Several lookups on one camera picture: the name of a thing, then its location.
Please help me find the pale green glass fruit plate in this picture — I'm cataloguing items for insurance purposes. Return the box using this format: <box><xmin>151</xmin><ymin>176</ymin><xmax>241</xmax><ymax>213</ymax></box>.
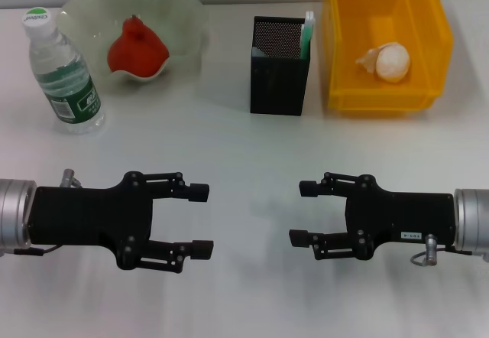
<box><xmin>55</xmin><ymin>0</ymin><xmax>211</xmax><ymax>95</ymax></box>

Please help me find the black mesh pen holder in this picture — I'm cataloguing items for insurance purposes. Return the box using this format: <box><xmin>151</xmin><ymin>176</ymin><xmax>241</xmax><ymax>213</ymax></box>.
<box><xmin>250</xmin><ymin>15</ymin><xmax>313</xmax><ymax>117</ymax></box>

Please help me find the yellow plastic bin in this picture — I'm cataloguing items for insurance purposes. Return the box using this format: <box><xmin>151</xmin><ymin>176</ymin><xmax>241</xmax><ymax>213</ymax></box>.
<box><xmin>322</xmin><ymin>0</ymin><xmax>455</xmax><ymax>119</ymax></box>

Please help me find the mint green pen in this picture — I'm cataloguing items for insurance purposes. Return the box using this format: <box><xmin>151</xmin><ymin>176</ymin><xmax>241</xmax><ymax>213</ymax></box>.
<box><xmin>300</xmin><ymin>10</ymin><xmax>317</xmax><ymax>60</ymax></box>

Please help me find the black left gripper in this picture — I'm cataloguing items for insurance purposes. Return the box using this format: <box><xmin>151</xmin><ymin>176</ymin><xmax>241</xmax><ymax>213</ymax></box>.
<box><xmin>29</xmin><ymin>171</ymin><xmax>215</xmax><ymax>275</ymax></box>

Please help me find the red-orange fruit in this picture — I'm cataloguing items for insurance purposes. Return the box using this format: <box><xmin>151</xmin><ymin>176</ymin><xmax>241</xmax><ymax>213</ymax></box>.
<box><xmin>106</xmin><ymin>15</ymin><xmax>170</xmax><ymax>81</ymax></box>

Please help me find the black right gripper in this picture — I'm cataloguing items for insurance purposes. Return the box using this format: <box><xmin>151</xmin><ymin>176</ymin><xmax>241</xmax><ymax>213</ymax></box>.
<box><xmin>288</xmin><ymin>172</ymin><xmax>456</xmax><ymax>262</ymax></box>

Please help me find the left arm black plug cable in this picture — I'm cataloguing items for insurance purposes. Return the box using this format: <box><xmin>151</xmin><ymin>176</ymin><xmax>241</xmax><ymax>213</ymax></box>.
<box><xmin>14</xmin><ymin>243</ymin><xmax>61</xmax><ymax>256</ymax></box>

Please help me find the white paper ball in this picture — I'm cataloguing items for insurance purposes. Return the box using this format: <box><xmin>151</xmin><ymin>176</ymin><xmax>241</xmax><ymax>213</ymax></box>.
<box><xmin>355</xmin><ymin>41</ymin><xmax>413</xmax><ymax>84</ymax></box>

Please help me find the clear green-label water bottle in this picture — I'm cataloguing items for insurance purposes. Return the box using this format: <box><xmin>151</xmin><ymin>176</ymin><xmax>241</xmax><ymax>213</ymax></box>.
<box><xmin>21</xmin><ymin>6</ymin><xmax>106</xmax><ymax>135</ymax></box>

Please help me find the right arm silver connector cable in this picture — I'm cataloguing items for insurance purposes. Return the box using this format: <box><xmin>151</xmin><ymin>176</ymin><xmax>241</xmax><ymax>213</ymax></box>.
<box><xmin>410</xmin><ymin>233</ymin><xmax>473</xmax><ymax>268</ymax></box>

